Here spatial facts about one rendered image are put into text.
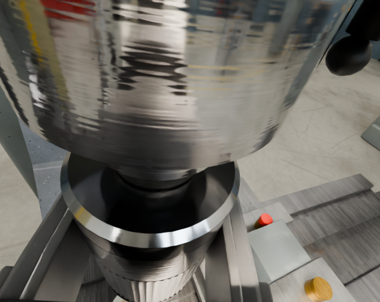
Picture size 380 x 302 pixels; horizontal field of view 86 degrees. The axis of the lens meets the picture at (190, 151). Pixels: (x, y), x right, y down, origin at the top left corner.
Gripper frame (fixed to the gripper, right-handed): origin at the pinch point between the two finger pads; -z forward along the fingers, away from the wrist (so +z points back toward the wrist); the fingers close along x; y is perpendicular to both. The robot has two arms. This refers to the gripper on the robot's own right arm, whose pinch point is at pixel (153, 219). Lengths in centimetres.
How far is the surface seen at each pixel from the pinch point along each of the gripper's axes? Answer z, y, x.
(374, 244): -14, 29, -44
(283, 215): -11.6, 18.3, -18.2
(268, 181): -104, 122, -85
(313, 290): -1.8, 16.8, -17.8
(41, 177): -20.7, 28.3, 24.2
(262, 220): -9.1, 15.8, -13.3
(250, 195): -17.4, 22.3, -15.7
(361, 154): -156, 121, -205
